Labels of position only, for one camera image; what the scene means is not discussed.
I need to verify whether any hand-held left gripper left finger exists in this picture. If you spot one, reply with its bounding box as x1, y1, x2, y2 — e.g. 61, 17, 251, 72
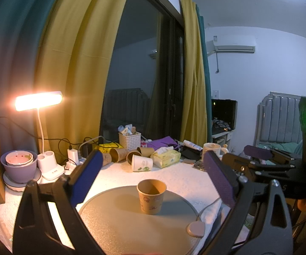
12, 150, 105, 255

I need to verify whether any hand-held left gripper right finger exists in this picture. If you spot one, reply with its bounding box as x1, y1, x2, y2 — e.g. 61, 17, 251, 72
200, 151, 293, 255

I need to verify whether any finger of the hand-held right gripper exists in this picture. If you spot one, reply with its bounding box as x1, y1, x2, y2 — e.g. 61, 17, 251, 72
243, 145, 302, 166
221, 153, 303, 184

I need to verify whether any brown paper cup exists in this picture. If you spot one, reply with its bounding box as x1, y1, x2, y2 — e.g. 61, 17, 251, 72
101, 151, 113, 167
137, 179, 167, 215
137, 146, 156, 158
126, 150, 143, 165
110, 148, 129, 163

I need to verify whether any white paper cup green print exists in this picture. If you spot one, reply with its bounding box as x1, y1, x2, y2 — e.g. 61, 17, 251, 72
131, 154, 154, 173

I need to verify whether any white power strip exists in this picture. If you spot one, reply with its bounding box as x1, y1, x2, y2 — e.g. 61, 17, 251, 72
63, 158, 88, 176

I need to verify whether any white charger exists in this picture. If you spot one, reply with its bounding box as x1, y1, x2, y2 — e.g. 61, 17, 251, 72
67, 149, 80, 163

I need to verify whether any white mug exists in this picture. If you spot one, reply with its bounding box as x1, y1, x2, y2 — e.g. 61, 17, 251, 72
202, 142, 229, 163

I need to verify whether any black power adapter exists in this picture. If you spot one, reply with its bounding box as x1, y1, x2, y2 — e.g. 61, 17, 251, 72
82, 143, 94, 158

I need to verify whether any green bedding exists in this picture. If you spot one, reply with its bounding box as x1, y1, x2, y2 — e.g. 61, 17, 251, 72
258, 141, 303, 155

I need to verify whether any white cabinet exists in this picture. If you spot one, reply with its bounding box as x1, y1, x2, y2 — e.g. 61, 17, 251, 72
211, 130, 235, 150

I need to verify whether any black pouch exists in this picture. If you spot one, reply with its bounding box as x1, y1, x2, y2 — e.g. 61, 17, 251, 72
181, 147, 204, 161

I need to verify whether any yellow packet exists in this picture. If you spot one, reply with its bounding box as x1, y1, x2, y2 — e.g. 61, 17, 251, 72
97, 142, 125, 154

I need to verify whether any white textured tablecloth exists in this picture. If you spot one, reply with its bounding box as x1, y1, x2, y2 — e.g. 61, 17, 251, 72
0, 158, 252, 255

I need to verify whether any grey padded headboard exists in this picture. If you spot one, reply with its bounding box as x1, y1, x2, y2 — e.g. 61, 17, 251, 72
253, 91, 306, 149

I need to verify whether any white tube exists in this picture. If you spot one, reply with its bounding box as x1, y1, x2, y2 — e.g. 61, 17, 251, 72
182, 139, 204, 151

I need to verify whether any black monitor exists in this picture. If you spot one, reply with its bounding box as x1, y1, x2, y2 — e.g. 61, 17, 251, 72
211, 98, 238, 136

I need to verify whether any white plate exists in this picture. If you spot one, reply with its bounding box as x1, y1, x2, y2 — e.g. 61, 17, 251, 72
3, 168, 43, 191

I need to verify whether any white woven basket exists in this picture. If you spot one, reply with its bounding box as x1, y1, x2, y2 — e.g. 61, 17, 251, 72
118, 131, 142, 151

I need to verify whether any yellow-green tissue pack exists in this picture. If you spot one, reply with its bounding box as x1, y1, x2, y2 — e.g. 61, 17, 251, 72
150, 149, 182, 169

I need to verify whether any grey round mat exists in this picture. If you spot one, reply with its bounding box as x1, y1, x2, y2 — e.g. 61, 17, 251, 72
78, 185, 199, 255

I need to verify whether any beige mat controller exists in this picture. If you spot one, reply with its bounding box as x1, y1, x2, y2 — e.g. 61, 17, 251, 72
187, 221, 206, 238

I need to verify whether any crumpled white packet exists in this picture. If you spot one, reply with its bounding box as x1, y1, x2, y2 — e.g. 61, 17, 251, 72
118, 124, 134, 136

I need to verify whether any purple bowl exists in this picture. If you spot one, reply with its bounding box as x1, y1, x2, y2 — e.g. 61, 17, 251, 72
0, 150, 38, 184

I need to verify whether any purple bag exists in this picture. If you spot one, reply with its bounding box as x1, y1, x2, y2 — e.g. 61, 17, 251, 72
146, 136, 180, 152

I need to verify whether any white bowl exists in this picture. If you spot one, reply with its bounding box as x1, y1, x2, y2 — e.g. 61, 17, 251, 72
6, 151, 34, 167

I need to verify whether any white desk lamp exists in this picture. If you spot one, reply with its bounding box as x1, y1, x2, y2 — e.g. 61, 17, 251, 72
14, 91, 65, 184

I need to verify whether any yellow curtain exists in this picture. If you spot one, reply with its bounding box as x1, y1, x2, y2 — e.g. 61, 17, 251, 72
180, 0, 208, 146
35, 0, 135, 165

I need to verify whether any teal curtain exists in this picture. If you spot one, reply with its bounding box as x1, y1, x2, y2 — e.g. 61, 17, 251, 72
0, 0, 69, 150
195, 3, 213, 143

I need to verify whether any white air conditioner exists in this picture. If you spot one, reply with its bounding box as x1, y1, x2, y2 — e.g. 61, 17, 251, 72
205, 35, 257, 57

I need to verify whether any dark glass sliding door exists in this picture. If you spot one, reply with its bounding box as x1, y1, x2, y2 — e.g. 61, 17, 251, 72
99, 0, 186, 145

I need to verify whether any white controller cable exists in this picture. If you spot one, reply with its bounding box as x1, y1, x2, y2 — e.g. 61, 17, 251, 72
196, 197, 222, 222

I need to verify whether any black cable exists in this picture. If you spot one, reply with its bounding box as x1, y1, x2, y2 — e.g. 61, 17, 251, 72
0, 116, 72, 162

